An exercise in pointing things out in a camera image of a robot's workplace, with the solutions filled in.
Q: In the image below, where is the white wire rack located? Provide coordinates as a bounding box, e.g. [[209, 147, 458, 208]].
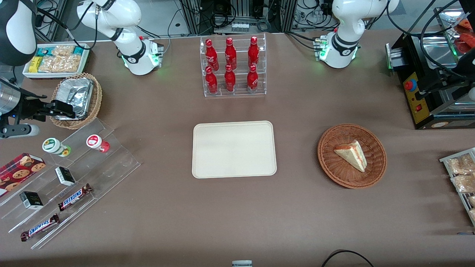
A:
[[439, 148, 475, 227]]

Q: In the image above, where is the black aluminium equipment frame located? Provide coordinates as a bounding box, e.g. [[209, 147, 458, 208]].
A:
[[180, 0, 298, 35]]

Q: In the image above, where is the black looped cable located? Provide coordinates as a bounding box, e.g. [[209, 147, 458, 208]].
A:
[[321, 250, 375, 267]]

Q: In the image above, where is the clear acrylic stepped display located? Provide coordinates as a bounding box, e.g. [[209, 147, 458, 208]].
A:
[[0, 118, 141, 250]]

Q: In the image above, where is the white snack bin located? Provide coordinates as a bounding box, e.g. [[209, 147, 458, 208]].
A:
[[23, 43, 91, 79]]

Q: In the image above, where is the round wicker basket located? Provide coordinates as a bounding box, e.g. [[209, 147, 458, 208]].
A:
[[318, 123, 387, 189]]

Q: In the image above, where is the beige plastic tray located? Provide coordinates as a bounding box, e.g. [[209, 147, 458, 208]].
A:
[[192, 121, 278, 179]]

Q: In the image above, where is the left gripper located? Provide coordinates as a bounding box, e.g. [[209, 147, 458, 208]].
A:
[[416, 47, 475, 102]]

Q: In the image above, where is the clear acrylic bottle rack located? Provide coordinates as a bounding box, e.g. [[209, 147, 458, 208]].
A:
[[200, 33, 267, 98]]

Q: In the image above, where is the red packaged food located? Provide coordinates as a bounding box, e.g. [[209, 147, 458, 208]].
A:
[[455, 19, 475, 53]]

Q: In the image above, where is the black food warmer cabinet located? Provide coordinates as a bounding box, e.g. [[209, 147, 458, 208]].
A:
[[385, 6, 475, 130]]

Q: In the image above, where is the silver foil container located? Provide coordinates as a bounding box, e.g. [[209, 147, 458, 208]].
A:
[[52, 77, 94, 120]]

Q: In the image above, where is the Snickers chocolate bar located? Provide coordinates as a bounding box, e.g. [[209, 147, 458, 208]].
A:
[[20, 214, 60, 242], [58, 184, 93, 212]]

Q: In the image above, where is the small black box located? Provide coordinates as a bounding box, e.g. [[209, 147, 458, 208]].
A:
[[19, 191, 43, 210], [55, 167, 76, 187]]

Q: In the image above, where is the large clear cracker bag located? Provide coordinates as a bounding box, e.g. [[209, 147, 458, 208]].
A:
[[39, 55, 81, 73]]

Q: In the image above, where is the green gum bottle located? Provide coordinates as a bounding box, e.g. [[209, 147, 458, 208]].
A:
[[42, 138, 72, 157]]

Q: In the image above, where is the light oval wicker basket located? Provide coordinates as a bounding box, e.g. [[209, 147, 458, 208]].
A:
[[49, 73, 102, 130]]

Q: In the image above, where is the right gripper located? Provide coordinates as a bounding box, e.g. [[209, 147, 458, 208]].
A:
[[0, 81, 80, 123]]

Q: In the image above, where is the red cookie box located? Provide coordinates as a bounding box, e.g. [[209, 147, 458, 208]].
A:
[[0, 153, 46, 197]]

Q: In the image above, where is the wrapped triangle sandwich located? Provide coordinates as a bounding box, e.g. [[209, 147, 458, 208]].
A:
[[333, 140, 368, 173]]

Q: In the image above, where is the red cola bottle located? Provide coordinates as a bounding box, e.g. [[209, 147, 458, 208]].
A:
[[248, 36, 260, 68], [225, 37, 237, 70], [247, 65, 259, 93], [205, 39, 219, 71], [205, 66, 218, 95], [224, 65, 236, 92]]

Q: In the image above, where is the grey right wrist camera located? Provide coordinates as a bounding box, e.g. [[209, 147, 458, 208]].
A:
[[0, 124, 40, 139]]

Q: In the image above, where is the red gum bottle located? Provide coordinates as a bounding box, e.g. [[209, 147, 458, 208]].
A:
[[86, 135, 111, 153]]

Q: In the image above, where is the small clear cracker bag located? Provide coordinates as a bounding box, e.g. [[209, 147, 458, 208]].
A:
[[53, 45, 75, 57]]

